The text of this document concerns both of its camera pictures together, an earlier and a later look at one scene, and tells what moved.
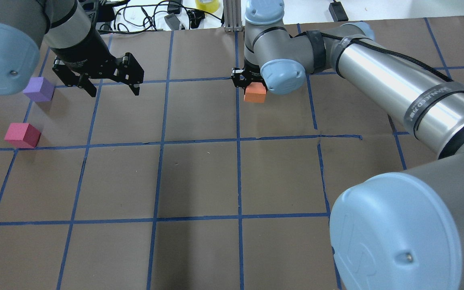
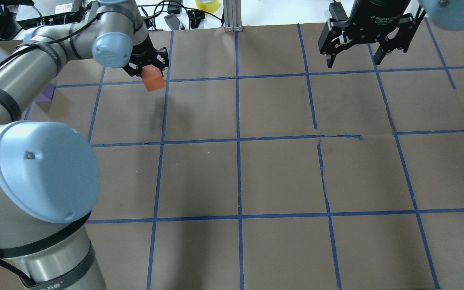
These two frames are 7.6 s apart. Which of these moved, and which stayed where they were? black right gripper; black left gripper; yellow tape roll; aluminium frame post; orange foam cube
Moved: black right gripper; black left gripper; orange foam cube
Stayed: aluminium frame post; yellow tape roll
